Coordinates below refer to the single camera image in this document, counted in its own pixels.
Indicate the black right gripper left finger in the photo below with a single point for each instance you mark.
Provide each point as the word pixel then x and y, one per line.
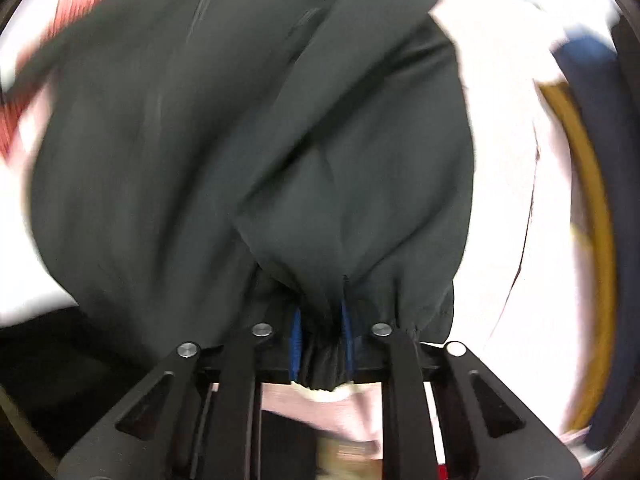
pixel 197 415

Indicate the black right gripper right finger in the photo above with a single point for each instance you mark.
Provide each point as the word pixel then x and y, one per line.
pixel 447 415

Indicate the black jacket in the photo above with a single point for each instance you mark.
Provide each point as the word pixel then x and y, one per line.
pixel 208 161

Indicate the yellow wooden hoop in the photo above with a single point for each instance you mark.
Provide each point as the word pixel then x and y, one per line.
pixel 600 241

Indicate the pink polka dot blanket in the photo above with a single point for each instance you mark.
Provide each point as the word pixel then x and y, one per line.
pixel 520 235

